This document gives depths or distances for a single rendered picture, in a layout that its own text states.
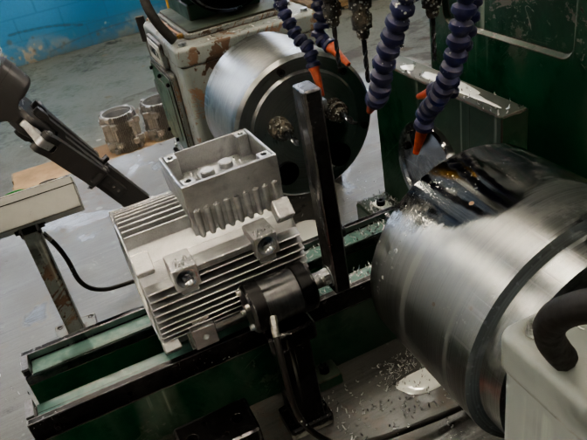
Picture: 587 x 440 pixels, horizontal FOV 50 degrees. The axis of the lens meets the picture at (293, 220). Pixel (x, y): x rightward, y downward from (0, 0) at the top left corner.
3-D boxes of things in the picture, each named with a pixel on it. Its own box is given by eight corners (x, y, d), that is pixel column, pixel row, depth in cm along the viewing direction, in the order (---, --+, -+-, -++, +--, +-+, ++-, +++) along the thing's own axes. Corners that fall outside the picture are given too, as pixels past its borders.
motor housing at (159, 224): (264, 250, 98) (238, 140, 88) (321, 317, 83) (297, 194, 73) (141, 300, 93) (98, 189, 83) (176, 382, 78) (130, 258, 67)
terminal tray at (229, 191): (255, 175, 87) (245, 127, 83) (287, 206, 78) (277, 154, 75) (172, 205, 84) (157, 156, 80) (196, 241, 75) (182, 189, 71)
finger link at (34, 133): (17, 98, 70) (19, 112, 66) (56, 128, 73) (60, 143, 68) (3, 113, 70) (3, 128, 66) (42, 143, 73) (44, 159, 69)
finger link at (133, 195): (107, 163, 78) (109, 166, 78) (149, 195, 82) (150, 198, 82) (91, 181, 78) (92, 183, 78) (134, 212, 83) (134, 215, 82)
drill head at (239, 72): (303, 115, 141) (284, 1, 128) (390, 177, 112) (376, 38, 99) (197, 150, 135) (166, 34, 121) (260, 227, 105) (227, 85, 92)
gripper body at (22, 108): (3, 65, 65) (76, 122, 70) (1, 47, 72) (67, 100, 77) (-45, 118, 65) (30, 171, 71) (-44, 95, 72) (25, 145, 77)
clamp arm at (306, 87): (343, 274, 78) (314, 77, 64) (355, 286, 76) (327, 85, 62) (318, 285, 77) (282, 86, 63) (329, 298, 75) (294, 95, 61)
